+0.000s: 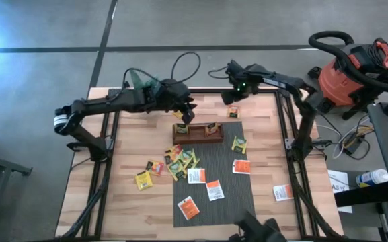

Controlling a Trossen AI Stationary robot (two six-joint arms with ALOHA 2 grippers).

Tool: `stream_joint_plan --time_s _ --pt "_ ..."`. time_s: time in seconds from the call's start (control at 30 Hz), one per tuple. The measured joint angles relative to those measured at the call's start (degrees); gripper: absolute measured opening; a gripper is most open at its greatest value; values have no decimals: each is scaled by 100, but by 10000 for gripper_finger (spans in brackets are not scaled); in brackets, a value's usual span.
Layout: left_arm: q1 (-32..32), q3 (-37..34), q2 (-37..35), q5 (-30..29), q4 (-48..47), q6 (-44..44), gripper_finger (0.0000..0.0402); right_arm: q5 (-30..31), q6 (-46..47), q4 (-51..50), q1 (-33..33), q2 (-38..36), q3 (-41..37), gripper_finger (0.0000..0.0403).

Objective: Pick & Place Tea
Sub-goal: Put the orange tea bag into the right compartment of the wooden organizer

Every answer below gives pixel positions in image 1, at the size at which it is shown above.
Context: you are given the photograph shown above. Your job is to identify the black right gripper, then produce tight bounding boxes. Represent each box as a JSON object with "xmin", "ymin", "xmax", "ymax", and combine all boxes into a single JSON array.
[{"xmin": 220, "ymin": 59, "xmax": 259, "ymax": 106}]

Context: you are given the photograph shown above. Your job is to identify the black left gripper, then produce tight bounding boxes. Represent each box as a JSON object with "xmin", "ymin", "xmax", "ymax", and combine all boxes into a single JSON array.
[{"xmin": 159, "ymin": 79, "xmax": 198, "ymax": 126}]

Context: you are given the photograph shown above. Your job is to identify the brown wooden tea tray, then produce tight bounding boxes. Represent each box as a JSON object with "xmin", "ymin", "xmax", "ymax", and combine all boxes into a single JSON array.
[{"xmin": 172, "ymin": 122, "xmax": 225, "ymax": 145}]

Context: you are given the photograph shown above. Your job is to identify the orange white tea packet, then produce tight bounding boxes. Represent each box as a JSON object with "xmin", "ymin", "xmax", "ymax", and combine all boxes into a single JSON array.
[
  {"xmin": 272, "ymin": 184, "xmax": 295, "ymax": 202},
  {"xmin": 177, "ymin": 196, "xmax": 201, "ymax": 222},
  {"xmin": 205, "ymin": 179, "xmax": 225, "ymax": 202},
  {"xmin": 232, "ymin": 159, "xmax": 251, "ymax": 175},
  {"xmin": 187, "ymin": 167, "xmax": 207, "ymax": 184}
]

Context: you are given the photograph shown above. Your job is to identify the orange red tea packet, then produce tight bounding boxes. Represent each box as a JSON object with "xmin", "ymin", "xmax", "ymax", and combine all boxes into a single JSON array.
[{"xmin": 145, "ymin": 160, "xmax": 165, "ymax": 177}]

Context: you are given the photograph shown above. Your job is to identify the snake plant in white pot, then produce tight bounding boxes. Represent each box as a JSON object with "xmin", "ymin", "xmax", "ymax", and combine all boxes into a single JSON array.
[{"xmin": 128, "ymin": 68, "xmax": 163, "ymax": 100}]

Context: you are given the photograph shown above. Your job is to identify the grey woven placemat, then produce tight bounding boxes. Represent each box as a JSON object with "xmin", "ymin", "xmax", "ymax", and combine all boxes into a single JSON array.
[{"xmin": 172, "ymin": 120, "xmax": 256, "ymax": 228}]

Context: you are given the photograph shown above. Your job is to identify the orange black shop vacuum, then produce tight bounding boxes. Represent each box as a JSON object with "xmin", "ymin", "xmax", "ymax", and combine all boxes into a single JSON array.
[{"xmin": 307, "ymin": 30, "xmax": 388, "ymax": 121}]

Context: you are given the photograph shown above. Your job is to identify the black power adapter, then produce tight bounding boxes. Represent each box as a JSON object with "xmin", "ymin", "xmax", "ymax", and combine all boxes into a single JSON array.
[{"xmin": 343, "ymin": 136, "xmax": 364, "ymax": 156}]

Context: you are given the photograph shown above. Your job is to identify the white paper sheet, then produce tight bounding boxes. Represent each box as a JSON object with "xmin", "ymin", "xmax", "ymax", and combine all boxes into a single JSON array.
[{"xmin": 327, "ymin": 169, "xmax": 354, "ymax": 214}]

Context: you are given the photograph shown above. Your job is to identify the white blue wipes canister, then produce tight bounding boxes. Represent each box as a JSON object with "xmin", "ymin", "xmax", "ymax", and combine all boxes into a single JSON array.
[{"xmin": 355, "ymin": 168, "xmax": 388, "ymax": 188}]

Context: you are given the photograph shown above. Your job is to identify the black bar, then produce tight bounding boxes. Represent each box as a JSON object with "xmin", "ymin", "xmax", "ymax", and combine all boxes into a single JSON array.
[{"xmin": 334, "ymin": 181, "xmax": 388, "ymax": 208}]

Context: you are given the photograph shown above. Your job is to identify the black metal stand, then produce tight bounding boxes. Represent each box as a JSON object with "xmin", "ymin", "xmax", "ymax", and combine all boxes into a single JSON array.
[{"xmin": 0, "ymin": 134, "xmax": 33, "ymax": 242}]

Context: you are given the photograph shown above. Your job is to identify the black metal rig frame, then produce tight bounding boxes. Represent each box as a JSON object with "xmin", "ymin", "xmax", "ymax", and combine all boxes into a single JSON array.
[{"xmin": 55, "ymin": 86, "xmax": 346, "ymax": 241}]

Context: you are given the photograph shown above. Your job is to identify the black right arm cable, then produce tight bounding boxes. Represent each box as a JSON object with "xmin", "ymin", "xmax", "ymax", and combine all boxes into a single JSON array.
[{"xmin": 208, "ymin": 65, "xmax": 231, "ymax": 81}]

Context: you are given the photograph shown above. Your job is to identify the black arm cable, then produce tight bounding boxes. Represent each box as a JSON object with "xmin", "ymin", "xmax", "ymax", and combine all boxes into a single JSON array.
[
  {"xmin": 122, "ymin": 51, "xmax": 202, "ymax": 102},
  {"xmin": 208, "ymin": 65, "xmax": 231, "ymax": 81}
]

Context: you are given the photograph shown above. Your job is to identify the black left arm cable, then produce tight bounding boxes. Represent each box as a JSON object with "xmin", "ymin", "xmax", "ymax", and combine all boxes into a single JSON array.
[{"xmin": 122, "ymin": 51, "xmax": 202, "ymax": 102}]

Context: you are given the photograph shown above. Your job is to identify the white yellow cable bundle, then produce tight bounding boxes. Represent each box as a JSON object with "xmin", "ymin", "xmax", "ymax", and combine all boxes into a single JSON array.
[{"xmin": 316, "ymin": 114, "xmax": 375, "ymax": 161}]

